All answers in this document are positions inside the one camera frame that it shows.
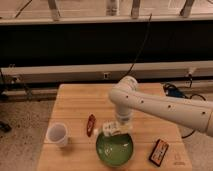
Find clear plastic bottle white cap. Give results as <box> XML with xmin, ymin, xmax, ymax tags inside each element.
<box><xmin>93</xmin><ymin>121</ymin><xmax>132</xmax><ymax>137</ymax></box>

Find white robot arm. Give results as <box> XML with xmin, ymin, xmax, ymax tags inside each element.
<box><xmin>109</xmin><ymin>76</ymin><xmax>213</xmax><ymax>137</ymax></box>

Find green ceramic bowl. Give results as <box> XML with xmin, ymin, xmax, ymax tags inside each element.
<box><xmin>96</xmin><ymin>133</ymin><xmax>134</xmax><ymax>167</ymax></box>

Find white plastic cup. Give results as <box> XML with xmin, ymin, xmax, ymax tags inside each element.
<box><xmin>46</xmin><ymin>123</ymin><xmax>68</xmax><ymax>148</ymax></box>

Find black orange snack packet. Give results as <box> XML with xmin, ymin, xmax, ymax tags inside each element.
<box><xmin>149</xmin><ymin>139</ymin><xmax>169</xmax><ymax>167</ymax></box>

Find long metal rail beam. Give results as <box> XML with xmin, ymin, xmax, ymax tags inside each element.
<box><xmin>2</xmin><ymin>61</ymin><xmax>213</xmax><ymax>83</ymax></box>

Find black cable on wall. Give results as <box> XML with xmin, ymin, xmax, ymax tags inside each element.
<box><xmin>120</xmin><ymin>13</ymin><xmax>153</xmax><ymax>81</ymax></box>

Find black cable on floor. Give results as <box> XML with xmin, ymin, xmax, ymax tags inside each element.
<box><xmin>162</xmin><ymin>82</ymin><xmax>208</xmax><ymax>139</ymax></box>

